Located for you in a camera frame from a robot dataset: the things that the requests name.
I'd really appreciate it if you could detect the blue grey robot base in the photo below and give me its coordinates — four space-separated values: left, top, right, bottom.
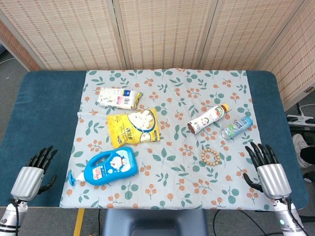
102 208 210 236

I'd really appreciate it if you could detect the blue drink can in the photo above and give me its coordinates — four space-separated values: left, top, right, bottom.
220 116 254 140

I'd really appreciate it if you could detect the wooden bead bracelet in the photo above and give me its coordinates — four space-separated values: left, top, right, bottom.
201 148 221 168

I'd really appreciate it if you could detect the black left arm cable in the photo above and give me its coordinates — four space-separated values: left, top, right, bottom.
8 198 22 231

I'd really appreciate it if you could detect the woven bamboo screen panel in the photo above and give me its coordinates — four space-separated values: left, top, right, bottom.
0 21 41 72
199 0 307 71
112 0 219 70
258 0 315 111
0 0 127 71

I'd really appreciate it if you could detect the white drink bottle orange cap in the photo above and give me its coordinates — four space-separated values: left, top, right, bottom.
187 103 230 135

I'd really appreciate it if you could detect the white sneaker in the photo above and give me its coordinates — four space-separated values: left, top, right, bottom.
292 134 315 169

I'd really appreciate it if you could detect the blue felt table cover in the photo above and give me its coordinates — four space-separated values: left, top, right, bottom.
0 70 310 208

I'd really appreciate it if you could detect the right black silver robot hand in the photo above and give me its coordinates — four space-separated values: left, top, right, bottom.
243 142 292 200

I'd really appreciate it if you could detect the black trouser leg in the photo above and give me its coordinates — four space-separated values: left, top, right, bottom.
300 145 315 168

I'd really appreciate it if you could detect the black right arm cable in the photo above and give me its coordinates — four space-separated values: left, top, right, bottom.
284 196 310 236

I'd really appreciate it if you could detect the white snack package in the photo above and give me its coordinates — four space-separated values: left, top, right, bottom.
96 87 143 111

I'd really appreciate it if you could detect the blue cartoon detergent bottle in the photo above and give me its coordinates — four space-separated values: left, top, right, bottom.
68 147 139 186

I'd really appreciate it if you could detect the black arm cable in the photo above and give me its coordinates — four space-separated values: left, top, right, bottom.
284 196 310 236
8 198 22 231

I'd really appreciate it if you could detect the yellow marshmallow bag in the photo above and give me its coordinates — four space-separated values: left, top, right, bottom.
106 107 161 148

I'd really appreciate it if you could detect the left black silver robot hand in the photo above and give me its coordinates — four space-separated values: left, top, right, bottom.
10 145 59 201

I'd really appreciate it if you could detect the floral tablecloth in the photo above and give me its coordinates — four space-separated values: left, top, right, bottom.
60 68 276 211

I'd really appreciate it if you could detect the black floor cable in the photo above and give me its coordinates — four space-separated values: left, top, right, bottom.
213 209 261 236

